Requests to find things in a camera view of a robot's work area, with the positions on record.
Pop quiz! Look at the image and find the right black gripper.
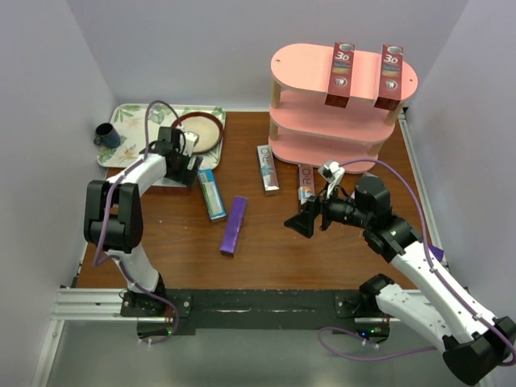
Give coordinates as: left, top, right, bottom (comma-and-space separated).
284, 181, 370, 239

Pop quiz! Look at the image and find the red toothpaste box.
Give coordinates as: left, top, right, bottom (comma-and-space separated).
374, 44, 404, 111
152, 177, 187, 188
324, 41, 355, 108

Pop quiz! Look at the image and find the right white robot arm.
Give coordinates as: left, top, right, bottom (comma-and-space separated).
285, 175, 515, 386

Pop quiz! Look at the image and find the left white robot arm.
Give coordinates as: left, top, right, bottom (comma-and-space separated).
84, 127, 202, 316

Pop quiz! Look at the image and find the pink three-tier shelf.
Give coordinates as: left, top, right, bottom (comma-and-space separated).
268, 44, 418, 174

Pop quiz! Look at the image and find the silver toothpaste box middle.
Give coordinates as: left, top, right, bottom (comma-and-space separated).
298, 164, 315, 208

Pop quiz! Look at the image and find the silver toothpaste box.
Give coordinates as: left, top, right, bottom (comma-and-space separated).
298, 164, 315, 208
257, 144, 280, 195

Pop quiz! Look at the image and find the brown rimmed beige plate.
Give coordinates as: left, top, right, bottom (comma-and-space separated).
171, 111, 223, 154

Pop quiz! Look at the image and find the blue toothpaste box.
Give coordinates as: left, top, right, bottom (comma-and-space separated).
198, 169, 227, 221

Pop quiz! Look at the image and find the silver toothpaste box left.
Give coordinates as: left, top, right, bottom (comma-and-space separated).
257, 144, 280, 195

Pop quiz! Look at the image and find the floral serving tray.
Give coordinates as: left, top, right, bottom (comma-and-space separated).
97, 103, 227, 169

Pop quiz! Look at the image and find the purple toothpaste box centre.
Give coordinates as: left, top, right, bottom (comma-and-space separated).
219, 196, 248, 257

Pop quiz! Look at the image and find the purple toothpaste box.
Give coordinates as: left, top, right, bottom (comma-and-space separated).
219, 196, 248, 257
429, 244, 444, 262

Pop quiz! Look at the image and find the dark blue mug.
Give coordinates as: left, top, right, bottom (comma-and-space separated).
94, 123, 121, 149

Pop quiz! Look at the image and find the purple toothpaste box right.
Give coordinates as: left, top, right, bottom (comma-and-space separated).
429, 244, 444, 262

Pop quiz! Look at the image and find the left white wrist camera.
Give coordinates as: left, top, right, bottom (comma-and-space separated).
180, 130, 199, 156

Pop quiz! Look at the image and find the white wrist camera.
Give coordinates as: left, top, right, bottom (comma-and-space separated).
180, 130, 199, 156
318, 160, 345, 199

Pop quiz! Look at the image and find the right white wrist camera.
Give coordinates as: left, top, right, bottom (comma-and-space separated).
318, 160, 345, 199

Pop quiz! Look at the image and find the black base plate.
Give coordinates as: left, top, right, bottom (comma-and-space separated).
120, 288, 408, 338

